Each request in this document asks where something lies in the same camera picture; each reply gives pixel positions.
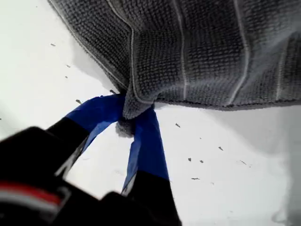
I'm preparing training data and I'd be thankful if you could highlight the grey striped square towel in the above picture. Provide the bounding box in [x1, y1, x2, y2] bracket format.
[46, 0, 301, 138]

